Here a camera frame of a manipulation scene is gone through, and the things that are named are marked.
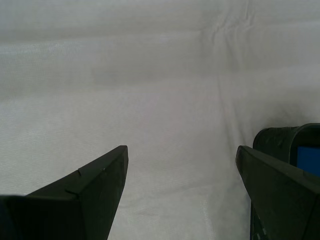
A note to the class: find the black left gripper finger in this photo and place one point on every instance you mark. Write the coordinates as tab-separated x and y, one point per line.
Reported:
282	200
75	207

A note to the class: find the blue rectangular block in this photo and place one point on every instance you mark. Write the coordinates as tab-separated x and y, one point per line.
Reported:
310	157

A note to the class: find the black perforated plastic basket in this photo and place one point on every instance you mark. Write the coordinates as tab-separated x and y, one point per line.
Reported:
275	140

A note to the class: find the white tablecloth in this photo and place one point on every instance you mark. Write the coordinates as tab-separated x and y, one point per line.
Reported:
150	100

